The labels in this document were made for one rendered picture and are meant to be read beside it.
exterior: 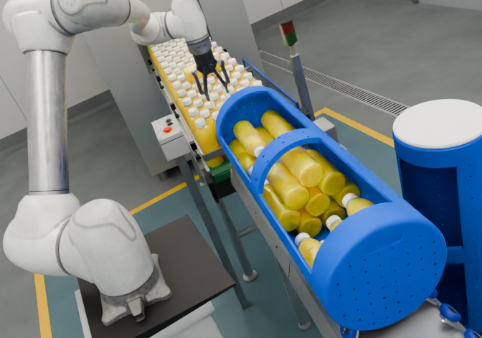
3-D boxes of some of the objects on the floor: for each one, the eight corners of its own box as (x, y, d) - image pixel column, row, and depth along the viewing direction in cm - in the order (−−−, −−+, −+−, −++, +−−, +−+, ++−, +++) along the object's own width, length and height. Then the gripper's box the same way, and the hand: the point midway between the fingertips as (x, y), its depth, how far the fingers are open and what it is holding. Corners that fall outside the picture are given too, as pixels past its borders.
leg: (301, 332, 222) (266, 235, 190) (297, 323, 227) (261, 227, 195) (313, 326, 222) (279, 228, 191) (308, 318, 227) (274, 220, 196)
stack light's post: (338, 237, 266) (291, 57, 211) (335, 233, 269) (287, 55, 214) (344, 234, 266) (299, 54, 211) (341, 230, 270) (295, 52, 214)
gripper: (181, 62, 174) (201, 116, 186) (227, 44, 177) (244, 98, 188) (176, 57, 181) (197, 110, 193) (221, 39, 183) (239, 92, 195)
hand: (218, 97), depth 189 cm, fingers open, 6 cm apart
